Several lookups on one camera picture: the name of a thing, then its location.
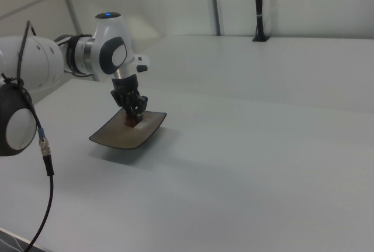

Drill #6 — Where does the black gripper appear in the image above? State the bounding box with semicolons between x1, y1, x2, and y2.
110;74;149;125

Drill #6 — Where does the square brown ceramic plate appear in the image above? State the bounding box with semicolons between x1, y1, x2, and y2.
88;108;168;150

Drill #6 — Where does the black cable with connector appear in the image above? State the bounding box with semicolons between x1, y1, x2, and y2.
0;20;56;252

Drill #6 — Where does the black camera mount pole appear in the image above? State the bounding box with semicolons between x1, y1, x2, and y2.
252;0;272;43

